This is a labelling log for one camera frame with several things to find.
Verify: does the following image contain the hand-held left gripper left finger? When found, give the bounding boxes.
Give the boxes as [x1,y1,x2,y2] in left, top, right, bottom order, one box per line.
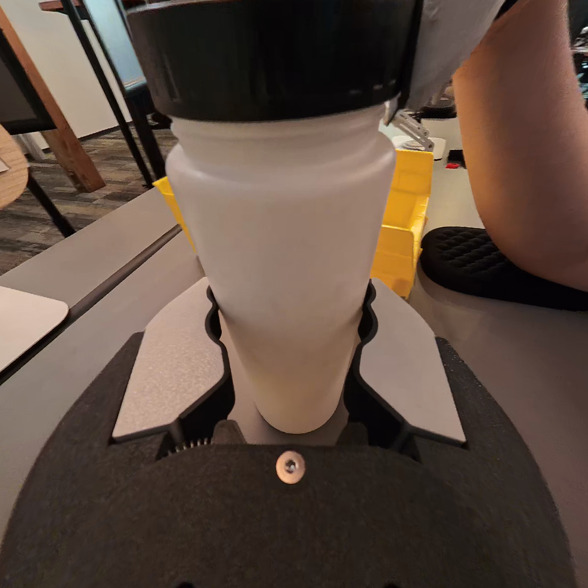
[111,277,236,448]

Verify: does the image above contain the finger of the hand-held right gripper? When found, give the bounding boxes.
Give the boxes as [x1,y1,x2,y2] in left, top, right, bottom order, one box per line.
[382,0,506,127]

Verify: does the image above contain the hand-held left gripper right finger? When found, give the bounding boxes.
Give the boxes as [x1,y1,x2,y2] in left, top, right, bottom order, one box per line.
[344,278,467,450]

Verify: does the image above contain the yellow plastic bin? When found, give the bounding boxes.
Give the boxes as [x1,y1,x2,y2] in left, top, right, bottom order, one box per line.
[153,148,435,300]

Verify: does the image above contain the white plastic bottle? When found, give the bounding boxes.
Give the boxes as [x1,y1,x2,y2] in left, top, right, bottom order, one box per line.
[164,103,398,435]

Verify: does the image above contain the black bottle lid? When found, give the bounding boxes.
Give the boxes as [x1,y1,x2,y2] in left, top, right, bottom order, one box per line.
[126,0,424,122]

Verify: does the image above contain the person's right forearm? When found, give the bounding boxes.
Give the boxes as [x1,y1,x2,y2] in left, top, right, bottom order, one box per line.
[451,0,588,292]

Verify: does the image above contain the white metal desk stand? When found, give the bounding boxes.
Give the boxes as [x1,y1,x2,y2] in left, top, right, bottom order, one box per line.
[393,110,448,160]

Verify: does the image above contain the black wrist rest pad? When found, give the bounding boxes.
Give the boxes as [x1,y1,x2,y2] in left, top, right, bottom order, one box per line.
[419,226,588,313]

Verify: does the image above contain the white stand base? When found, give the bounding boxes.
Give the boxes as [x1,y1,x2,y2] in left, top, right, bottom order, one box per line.
[0,286,70,374]

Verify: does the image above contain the wooden document board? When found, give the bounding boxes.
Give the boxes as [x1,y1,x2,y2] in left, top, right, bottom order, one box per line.
[0,124,29,209]

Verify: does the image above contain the black framed glass panel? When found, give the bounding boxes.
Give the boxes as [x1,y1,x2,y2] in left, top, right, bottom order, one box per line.
[60,0,167,187]

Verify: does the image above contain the brown wooden post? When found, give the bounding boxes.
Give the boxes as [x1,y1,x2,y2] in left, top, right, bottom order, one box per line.
[0,7,106,194]

